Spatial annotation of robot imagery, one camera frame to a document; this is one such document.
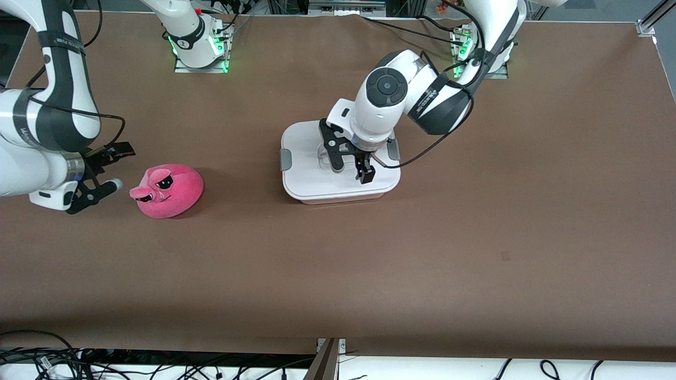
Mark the colourful background toys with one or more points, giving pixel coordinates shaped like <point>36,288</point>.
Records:
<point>446,6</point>

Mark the pale pink plastic box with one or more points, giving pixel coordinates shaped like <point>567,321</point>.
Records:
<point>343,200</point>

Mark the white box lid grey latches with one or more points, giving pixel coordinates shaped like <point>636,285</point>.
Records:
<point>301,174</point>

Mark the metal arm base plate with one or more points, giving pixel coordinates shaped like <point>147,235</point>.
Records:
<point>222,64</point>
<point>501,74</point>

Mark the grey metal device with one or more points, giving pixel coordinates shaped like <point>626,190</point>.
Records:
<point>346,6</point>

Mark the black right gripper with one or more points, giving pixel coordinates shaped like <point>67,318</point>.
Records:
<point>96,159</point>

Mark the brown table cover sheet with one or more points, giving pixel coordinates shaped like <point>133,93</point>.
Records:
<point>338,264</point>

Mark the dark support beam with bracket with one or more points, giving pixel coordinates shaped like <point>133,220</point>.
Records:
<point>325,364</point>

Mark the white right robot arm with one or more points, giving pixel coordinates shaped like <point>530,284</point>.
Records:
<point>31,169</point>

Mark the pink plush toy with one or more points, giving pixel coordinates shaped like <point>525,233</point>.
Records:
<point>179,190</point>

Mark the aluminium frame profile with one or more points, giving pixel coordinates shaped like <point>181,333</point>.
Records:
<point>652,21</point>

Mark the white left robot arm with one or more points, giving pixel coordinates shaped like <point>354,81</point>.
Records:
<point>380,111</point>

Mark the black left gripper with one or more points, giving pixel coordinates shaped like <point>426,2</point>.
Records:
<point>362,156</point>

